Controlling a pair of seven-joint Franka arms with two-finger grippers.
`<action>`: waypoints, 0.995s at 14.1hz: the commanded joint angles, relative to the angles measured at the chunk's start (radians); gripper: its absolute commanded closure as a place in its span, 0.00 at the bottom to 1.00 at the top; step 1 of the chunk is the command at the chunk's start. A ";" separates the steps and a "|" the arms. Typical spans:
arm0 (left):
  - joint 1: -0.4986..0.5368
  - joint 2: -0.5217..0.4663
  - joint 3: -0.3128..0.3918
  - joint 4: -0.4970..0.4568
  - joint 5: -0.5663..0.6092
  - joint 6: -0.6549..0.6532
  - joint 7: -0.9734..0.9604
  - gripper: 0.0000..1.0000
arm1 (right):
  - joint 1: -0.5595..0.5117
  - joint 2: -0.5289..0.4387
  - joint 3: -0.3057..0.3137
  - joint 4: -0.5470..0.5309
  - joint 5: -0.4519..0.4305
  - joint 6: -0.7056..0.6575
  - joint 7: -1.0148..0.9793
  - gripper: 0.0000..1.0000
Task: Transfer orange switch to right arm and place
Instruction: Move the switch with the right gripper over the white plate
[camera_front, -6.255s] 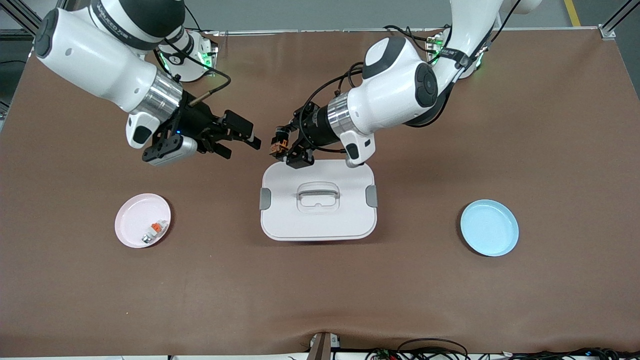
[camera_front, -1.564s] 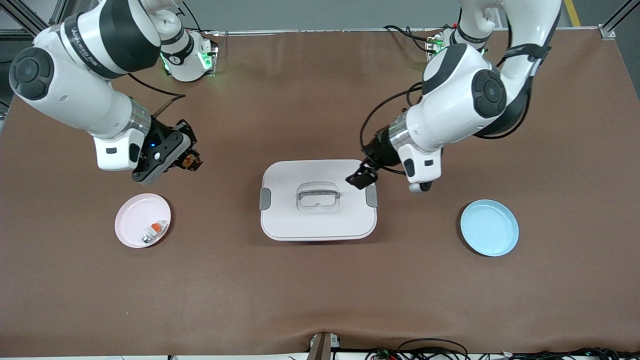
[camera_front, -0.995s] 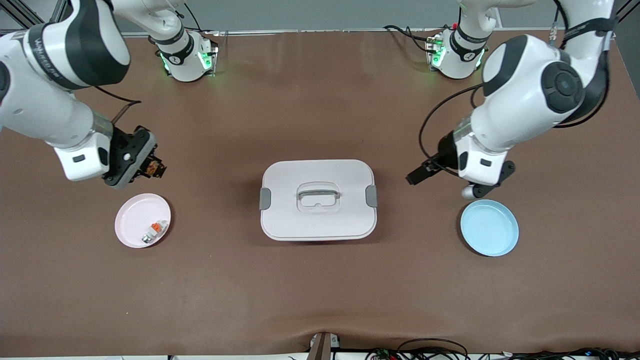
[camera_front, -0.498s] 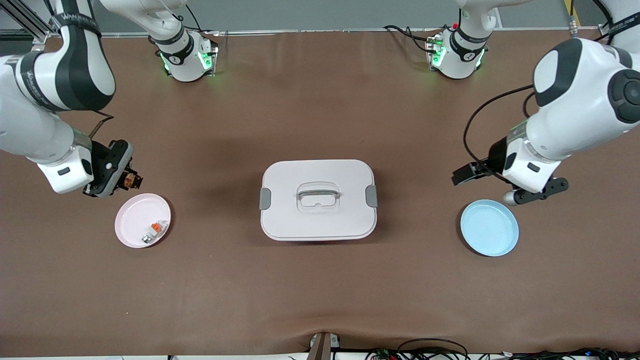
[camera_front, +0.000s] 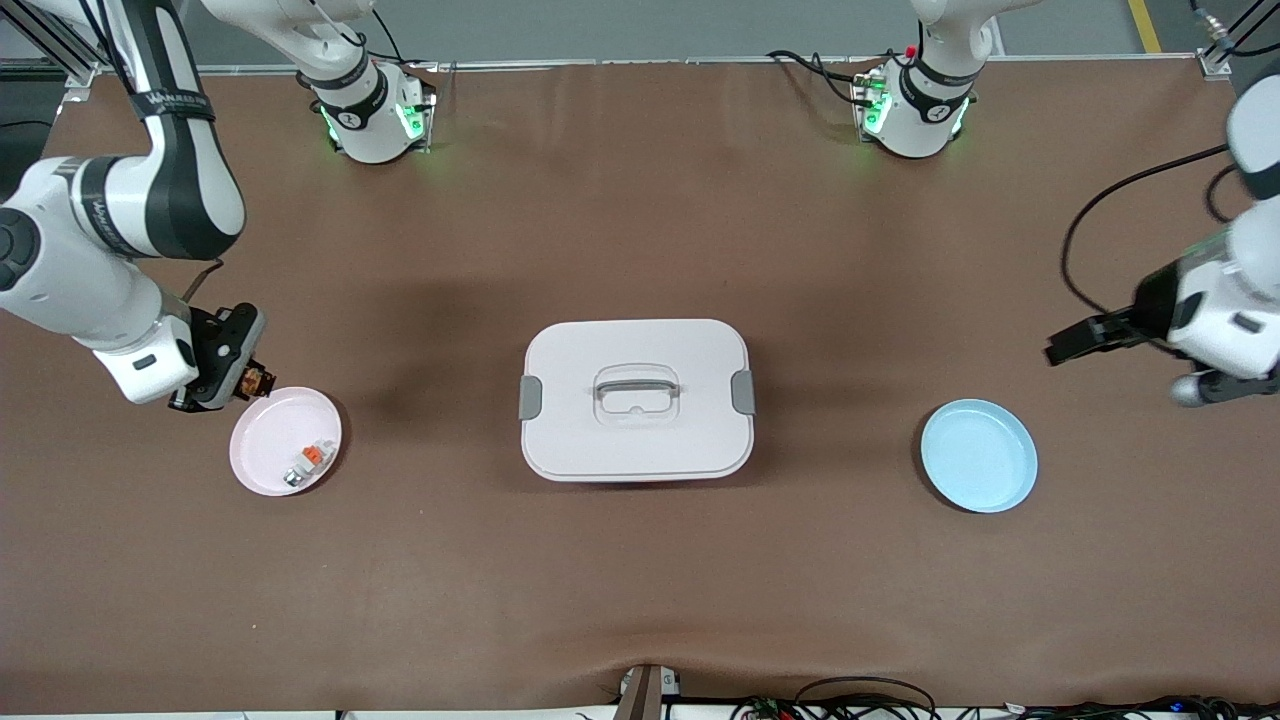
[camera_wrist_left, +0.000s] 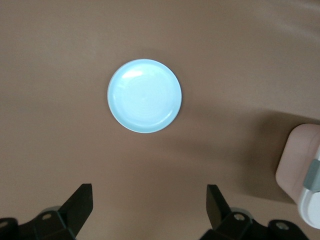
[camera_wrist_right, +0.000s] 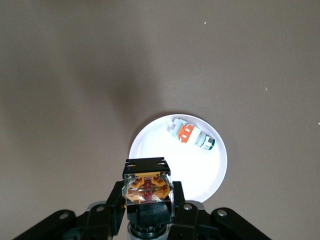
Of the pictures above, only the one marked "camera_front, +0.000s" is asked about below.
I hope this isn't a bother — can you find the pale pink round plate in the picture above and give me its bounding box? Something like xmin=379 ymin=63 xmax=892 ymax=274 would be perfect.
xmin=229 ymin=387 xmax=343 ymax=498

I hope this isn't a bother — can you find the light blue round plate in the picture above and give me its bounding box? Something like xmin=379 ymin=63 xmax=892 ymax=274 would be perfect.
xmin=920 ymin=399 xmax=1039 ymax=514

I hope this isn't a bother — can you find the white lidded storage box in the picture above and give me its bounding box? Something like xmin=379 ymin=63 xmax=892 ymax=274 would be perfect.
xmin=519 ymin=318 xmax=757 ymax=484

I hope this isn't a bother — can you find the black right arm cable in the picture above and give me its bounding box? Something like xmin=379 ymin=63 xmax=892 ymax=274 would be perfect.
xmin=180 ymin=258 xmax=226 ymax=301

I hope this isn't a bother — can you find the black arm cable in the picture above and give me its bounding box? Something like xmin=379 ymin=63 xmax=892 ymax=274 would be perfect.
xmin=1060 ymin=145 xmax=1241 ymax=321
xmin=180 ymin=258 xmax=226 ymax=301

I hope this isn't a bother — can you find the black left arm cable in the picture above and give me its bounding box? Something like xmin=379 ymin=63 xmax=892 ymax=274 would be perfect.
xmin=1060 ymin=145 xmax=1241 ymax=321

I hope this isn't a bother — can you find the white and orange switch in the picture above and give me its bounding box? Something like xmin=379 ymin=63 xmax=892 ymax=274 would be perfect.
xmin=283 ymin=440 xmax=334 ymax=489

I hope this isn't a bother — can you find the aluminium frame profile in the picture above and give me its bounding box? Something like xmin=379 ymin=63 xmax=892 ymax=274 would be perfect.
xmin=0 ymin=0 xmax=136 ymax=89
xmin=1195 ymin=0 xmax=1280 ymax=79

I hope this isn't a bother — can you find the black base cable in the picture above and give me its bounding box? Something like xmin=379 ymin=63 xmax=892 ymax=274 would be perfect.
xmin=767 ymin=48 xmax=881 ymax=106
xmin=370 ymin=8 xmax=441 ymax=71

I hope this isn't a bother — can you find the black cable bundle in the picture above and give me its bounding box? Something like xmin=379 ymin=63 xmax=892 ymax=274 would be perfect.
xmin=730 ymin=677 xmax=1280 ymax=720

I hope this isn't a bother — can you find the grey box lid handle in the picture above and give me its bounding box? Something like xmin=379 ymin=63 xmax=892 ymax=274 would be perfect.
xmin=594 ymin=365 xmax=681 ymax=426

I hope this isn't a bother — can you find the aluminium table edge rail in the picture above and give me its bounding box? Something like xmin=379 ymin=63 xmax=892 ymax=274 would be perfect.
xmin=60 ymin=55 xmax=1226 ymax=79

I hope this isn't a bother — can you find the brown wooden bracket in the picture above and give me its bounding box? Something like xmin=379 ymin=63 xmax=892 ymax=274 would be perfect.
xmin=615 ymin=663 xmax=683 ymax=720

